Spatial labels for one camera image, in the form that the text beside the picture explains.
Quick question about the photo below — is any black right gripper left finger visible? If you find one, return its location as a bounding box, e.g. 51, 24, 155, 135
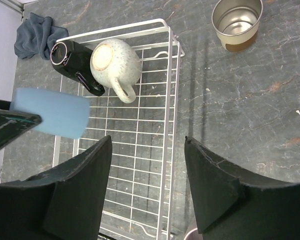
0, 136, 113, 240

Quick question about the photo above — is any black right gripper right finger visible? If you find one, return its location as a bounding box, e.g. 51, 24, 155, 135
184, 137, 300, 240

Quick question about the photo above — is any blue plastic cup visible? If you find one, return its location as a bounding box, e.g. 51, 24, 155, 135
9, 87, 90, 139

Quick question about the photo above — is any black mug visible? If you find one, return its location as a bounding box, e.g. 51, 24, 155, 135
50, 40, 105, 97

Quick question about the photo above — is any cream ceramic mug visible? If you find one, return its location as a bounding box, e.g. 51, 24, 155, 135
90, 38, 143, 104

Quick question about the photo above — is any lilac ceramic mug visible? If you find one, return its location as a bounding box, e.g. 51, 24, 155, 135
183, 228, 203, 240

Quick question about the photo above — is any dark blue cloth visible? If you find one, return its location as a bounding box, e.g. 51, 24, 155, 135
14, 12, 69, 61

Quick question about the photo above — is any white wire dish rack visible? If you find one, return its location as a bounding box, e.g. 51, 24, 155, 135
52, 18, 185, 240

